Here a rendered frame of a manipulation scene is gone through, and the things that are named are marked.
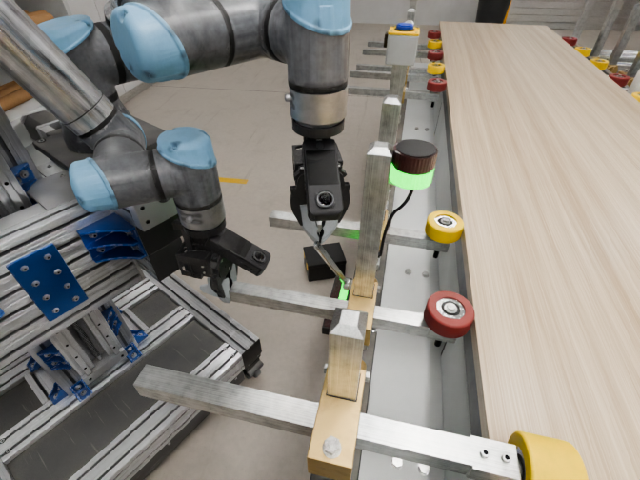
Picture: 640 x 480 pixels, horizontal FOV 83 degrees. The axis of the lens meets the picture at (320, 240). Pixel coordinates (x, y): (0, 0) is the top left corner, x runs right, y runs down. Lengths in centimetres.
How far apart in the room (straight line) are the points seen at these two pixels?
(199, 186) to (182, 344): 102
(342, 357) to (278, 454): 110
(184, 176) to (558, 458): 56
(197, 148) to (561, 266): 70
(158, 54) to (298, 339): 141
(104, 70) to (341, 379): 73
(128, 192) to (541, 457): 59
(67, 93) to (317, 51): 37
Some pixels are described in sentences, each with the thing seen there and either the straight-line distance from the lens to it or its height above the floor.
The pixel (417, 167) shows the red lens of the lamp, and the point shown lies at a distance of 51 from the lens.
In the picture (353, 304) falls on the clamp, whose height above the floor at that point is 87.
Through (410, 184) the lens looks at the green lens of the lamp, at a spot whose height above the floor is 113.
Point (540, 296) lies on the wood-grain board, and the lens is 77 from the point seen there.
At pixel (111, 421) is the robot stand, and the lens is 145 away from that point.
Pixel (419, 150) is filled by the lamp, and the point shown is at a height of 117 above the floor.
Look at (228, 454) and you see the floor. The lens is 151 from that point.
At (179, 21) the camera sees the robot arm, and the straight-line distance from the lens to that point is 46.
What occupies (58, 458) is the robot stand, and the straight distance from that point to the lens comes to 147.
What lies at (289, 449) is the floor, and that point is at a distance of 149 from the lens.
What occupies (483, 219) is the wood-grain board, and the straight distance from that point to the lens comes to 90.
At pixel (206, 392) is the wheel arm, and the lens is 51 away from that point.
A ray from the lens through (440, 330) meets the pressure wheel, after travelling 66.
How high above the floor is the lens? 140
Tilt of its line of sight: 41 degrees down
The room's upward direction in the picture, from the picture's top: straight up
